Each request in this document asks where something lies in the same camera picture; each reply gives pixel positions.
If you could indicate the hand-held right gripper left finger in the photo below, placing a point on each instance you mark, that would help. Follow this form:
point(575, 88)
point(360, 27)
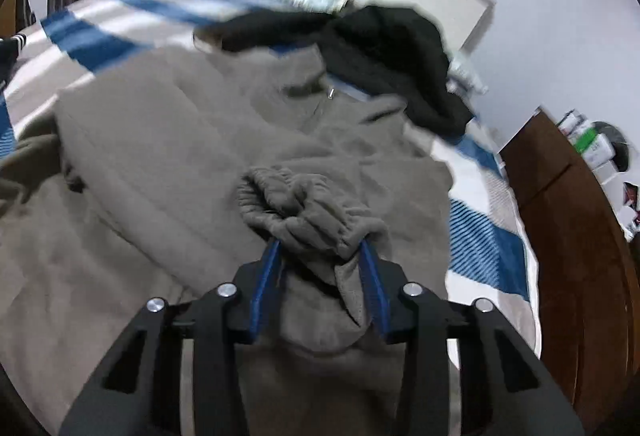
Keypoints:
point(265, 288)

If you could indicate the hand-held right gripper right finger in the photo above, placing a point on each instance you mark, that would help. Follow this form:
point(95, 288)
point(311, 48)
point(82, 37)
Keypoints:
point(372, 288)

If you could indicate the grey-brown fleece hoodie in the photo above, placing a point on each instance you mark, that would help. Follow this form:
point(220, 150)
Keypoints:
point(150, 141)

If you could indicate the blue checked blanket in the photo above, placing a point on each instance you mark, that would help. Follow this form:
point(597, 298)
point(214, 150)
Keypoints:
point(480, 236)

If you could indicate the dark brown wooden cabinet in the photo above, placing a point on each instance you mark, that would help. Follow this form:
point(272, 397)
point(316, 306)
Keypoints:
point(575, 266)

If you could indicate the black garment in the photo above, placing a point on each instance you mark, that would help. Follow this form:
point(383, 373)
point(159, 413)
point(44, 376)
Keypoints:
point(390, 51)

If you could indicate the white and green boxes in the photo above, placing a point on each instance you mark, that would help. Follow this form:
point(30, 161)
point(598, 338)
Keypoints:
point(592, 141)

